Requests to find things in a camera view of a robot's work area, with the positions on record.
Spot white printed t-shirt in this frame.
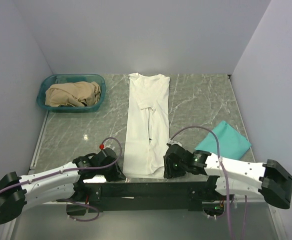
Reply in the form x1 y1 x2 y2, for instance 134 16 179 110
123 73 170 179

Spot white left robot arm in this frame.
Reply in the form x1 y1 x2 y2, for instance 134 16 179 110
0 147 126 225

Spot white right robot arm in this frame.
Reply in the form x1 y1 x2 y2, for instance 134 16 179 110
164 144 292 210

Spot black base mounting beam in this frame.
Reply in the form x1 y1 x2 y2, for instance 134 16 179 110
69 177 226 212

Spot folded teal t-shirt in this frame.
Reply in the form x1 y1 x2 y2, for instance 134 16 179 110
195 120 252 160

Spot beige t-shirt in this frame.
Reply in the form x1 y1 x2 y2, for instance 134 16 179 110
45 81 101 107

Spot teal plastic basket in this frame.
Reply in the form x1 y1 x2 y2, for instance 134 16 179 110
36 74 106 113

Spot aluminium rail frame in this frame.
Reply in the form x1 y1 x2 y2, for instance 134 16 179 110
0 111 288 240

